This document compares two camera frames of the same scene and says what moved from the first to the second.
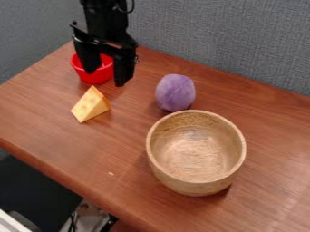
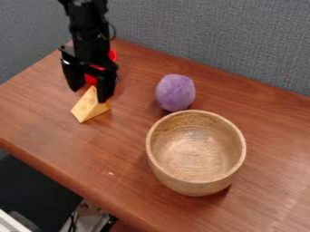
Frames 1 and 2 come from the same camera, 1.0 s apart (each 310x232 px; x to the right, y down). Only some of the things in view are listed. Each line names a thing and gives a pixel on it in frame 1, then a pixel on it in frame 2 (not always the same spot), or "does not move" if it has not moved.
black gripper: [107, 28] → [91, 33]
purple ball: [173, 92] does not move
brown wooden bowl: [195, 149] does not move
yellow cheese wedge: [92, 105] does not move
